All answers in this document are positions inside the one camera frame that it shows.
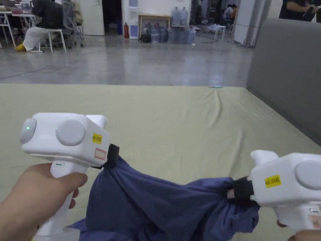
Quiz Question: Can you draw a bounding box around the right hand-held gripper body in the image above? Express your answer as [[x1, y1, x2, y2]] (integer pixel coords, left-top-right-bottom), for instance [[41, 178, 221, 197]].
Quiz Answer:
[[231, 150, 321, 232]]

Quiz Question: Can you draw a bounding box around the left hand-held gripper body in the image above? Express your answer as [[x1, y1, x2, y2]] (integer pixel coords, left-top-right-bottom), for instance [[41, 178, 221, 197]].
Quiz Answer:
[[19, 113, 120, 241]]

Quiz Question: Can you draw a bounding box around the dark blue shirt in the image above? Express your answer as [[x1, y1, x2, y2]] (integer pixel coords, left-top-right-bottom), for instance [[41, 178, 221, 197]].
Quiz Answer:
[[67, 154, 260, 241]]

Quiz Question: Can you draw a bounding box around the person's right hand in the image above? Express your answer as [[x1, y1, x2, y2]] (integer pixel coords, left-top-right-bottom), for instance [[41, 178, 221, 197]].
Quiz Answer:
[[277, 219, 321, 241]]

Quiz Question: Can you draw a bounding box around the person's left hand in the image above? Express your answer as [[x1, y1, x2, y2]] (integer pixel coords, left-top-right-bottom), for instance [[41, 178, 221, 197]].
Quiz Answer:
[[0, 163, 88, 241]]

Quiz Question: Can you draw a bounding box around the bed with pale green sheet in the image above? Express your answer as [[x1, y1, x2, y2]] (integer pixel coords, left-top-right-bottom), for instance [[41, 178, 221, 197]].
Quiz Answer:
[[0, 84, 321, 241]]

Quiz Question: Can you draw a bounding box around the grey padded headboard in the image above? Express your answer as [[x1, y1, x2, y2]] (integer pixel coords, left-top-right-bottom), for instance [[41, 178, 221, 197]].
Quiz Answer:
[[245, 19, 321, 147]]

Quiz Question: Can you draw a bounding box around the white stool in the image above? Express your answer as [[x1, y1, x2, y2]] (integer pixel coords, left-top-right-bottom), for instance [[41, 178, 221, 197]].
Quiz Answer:
[[214, 25, 227, 40], [31, 28, 67, 53]]

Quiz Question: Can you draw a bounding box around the grey mesh office chair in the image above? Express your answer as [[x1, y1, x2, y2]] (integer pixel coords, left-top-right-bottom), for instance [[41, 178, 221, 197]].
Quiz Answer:
[[60, 0, 85, 49]]

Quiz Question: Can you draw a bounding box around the white desk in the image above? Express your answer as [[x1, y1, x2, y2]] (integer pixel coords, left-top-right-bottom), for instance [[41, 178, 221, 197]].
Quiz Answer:
[[0, 10, 37, 47]]

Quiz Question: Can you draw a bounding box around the white water dispenser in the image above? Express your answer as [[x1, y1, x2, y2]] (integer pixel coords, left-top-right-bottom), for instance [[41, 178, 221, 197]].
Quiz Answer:
[[128, 0, 139, 40]]

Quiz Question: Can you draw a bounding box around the wooden side table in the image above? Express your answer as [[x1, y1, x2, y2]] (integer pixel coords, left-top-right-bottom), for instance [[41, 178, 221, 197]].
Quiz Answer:
[[138, 13, 171, 41]]

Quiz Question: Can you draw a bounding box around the group of water bottles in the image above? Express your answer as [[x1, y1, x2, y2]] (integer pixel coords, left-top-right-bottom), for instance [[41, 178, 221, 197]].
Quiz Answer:
[[142, 7, 197, 46]]

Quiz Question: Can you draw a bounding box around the group of people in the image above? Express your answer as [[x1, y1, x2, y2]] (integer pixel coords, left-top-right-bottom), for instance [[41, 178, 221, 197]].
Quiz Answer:
[[223, 3, 238, 25]]

